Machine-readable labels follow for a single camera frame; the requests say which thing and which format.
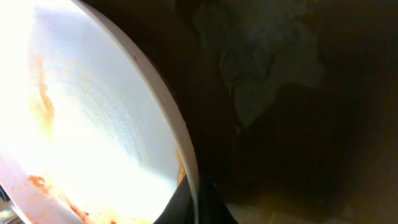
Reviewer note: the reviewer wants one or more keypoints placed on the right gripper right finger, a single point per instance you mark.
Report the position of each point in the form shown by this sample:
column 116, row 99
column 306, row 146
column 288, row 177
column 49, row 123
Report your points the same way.
column 211, row 207

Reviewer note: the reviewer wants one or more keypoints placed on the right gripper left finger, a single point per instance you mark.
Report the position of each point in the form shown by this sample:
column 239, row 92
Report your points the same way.
column 179, row 210

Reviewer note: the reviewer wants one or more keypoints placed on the white plate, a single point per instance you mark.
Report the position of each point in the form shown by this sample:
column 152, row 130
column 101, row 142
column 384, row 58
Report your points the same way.
column 90, row 133

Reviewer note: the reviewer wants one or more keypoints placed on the brown plastic serving tray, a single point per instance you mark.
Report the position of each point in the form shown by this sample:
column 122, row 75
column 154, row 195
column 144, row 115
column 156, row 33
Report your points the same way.
column 291, row 105

